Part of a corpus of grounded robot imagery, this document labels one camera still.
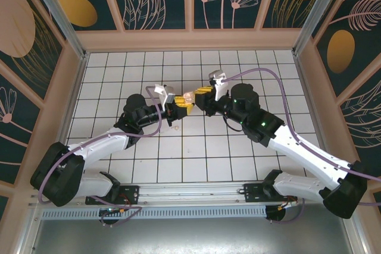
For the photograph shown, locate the aluminium side frame rail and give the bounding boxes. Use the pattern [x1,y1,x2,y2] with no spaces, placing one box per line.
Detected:
[336,200,369,254]
[17,203,42,254]

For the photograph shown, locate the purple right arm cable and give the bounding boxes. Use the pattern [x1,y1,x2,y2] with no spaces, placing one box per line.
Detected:
[222,68,381,225]

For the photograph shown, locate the grey metal sheet panel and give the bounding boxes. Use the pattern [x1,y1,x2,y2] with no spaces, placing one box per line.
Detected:
[29,218,358,254]

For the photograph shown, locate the grey slotted cable duct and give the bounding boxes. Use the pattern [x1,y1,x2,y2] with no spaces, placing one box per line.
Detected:
[41,205,267,219]

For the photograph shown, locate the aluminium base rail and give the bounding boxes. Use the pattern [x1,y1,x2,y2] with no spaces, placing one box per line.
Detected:
[29,183,355,207]

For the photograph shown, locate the aluminium corner post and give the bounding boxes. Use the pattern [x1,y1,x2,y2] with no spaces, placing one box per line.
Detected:
[292,0,357,56]
[25,0,89,60]

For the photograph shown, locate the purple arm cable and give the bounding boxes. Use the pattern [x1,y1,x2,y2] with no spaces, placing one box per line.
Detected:
[222,68,381,225]
[38,86,164,228]

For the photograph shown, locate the red black base wires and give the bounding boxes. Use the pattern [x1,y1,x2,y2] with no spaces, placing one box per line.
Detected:
[278,195,299,211]
[99,193,133,217]

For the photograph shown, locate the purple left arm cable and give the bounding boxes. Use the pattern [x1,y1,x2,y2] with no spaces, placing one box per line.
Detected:
[38,86,164,228]

